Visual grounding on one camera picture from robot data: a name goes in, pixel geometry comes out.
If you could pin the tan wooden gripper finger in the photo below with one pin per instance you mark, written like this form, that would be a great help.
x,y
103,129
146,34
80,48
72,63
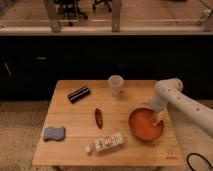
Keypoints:
x,y
158,117

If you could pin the orange ceramic bowl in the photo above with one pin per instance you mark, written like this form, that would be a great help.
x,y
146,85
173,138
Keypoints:
x,y
142,124

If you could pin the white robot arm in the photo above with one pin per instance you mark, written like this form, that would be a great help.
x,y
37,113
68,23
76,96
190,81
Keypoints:
x,y
170,91

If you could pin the white labelled bottle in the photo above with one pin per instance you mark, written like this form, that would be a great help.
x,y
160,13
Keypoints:
x,y
105,143

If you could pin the red chili pepper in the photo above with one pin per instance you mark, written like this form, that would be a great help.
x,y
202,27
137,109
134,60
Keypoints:
x,y
98,118

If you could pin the wooden table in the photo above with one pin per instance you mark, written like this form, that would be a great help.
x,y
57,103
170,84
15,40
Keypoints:
x,y
87,111

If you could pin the black striped box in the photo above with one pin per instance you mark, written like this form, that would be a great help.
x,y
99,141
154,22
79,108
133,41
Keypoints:
x,y
78,94

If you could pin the blue sponge cloth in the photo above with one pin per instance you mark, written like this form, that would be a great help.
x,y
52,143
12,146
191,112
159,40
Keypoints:
x,y
53,133

